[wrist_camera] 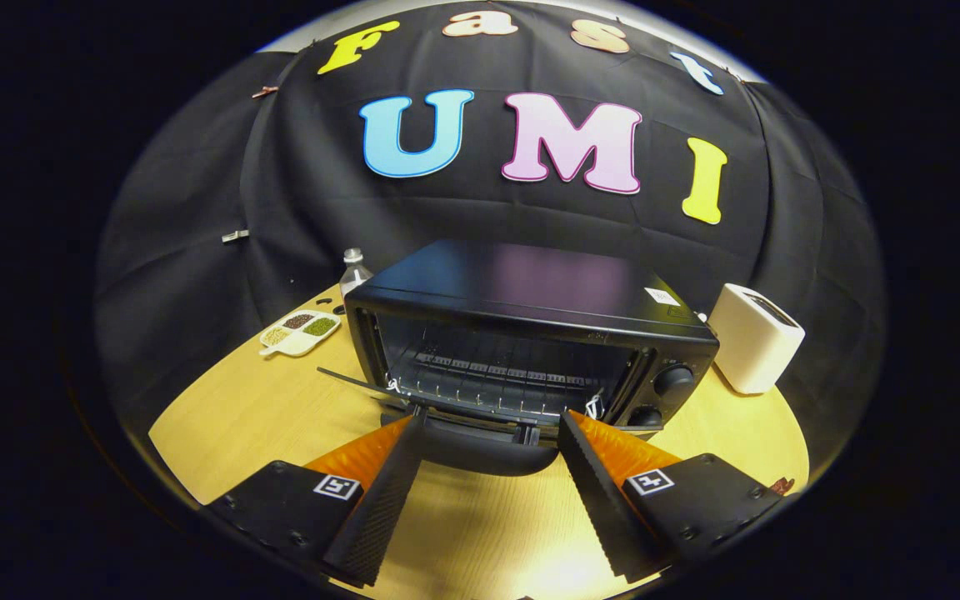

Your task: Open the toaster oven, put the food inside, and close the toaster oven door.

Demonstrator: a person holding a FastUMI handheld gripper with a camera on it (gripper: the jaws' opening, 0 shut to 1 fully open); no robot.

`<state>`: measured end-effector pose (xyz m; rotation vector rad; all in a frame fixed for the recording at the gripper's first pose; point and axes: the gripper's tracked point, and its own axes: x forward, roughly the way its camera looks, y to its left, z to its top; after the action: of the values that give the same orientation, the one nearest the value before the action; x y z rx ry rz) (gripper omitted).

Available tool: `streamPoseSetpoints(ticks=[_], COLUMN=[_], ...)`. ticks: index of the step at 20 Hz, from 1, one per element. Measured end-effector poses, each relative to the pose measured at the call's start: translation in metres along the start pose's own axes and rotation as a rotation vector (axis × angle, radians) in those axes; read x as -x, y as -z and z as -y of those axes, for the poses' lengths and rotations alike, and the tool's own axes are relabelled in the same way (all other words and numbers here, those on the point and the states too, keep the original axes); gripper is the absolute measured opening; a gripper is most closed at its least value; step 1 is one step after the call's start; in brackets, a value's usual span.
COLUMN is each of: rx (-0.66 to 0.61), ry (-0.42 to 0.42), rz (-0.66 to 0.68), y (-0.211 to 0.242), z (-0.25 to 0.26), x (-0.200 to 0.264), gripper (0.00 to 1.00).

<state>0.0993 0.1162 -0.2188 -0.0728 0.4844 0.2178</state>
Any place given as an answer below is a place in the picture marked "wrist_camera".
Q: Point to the red meat piece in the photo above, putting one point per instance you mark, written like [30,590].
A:
[782,485]

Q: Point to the red clip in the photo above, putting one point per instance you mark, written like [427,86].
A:
[264,92]

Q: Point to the black toaster oven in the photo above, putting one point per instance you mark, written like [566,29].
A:
[530,283]

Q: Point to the black backdrop cloth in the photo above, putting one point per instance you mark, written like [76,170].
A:
[488,217]

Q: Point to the silver clip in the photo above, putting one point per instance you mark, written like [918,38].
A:
[235,237]

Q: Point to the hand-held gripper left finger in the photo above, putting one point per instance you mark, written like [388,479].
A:
[384,500]

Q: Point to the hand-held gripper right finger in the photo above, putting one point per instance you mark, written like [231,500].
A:
[597,500]

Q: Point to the white divided dish with grains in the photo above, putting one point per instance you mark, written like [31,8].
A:
[292,342]

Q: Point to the white toaster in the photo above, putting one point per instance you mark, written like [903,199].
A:
[751,342]

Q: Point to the clear plastic bottle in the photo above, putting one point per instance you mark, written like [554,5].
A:
[353,275]

